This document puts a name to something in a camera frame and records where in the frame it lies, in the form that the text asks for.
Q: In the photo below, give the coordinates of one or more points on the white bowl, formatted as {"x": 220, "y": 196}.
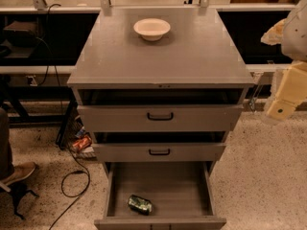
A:
{"x": 152, "y": 29}

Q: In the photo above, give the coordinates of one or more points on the bottom grey drawer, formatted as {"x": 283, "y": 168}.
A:
{"x": 180, "y": 193}

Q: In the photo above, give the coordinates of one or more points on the black chair base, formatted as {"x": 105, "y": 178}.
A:
{"x": 17, "y": 191}

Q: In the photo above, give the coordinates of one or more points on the green soda can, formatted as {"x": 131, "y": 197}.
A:
{"x": 140, "y": 204}

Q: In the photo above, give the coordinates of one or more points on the orange snack packet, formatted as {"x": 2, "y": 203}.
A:
{"x": 81, "y": 144}

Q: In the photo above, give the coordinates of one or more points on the brown shoe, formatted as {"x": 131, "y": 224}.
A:
{"x": 20, "y": 173}

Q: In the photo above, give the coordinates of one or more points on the black middle drawer handle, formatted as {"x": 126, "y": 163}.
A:
{"x": 163, "y": 152}

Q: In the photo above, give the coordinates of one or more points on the wire basket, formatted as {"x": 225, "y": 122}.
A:
{"x": 75, "y": 130}

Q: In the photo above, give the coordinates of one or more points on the grey drawer cabinet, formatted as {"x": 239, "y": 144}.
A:
{"x": 195, "y": 63}

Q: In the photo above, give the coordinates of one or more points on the top grey drawer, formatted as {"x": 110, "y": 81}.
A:
{"x": 133, "y": 118}

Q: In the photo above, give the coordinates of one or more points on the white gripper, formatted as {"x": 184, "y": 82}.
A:
{"x": 295, "y": 37}

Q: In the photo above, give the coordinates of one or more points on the middle grey drawer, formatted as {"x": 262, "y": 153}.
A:
{"x": 140, "y": 152}

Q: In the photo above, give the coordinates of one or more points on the black top drawer handle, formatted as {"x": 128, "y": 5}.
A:
{"x": 162, "y": 118}

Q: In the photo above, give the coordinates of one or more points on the black drawer handle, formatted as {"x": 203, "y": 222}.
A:
{"x": 162, "y": 118}
{"x": 163, "y": 152}

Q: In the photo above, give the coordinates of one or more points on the grey drawer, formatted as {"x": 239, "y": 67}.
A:
{"x": 133, "y": 118}
{"x": 140, "y": 152}
{"x": 180, "y": 193}

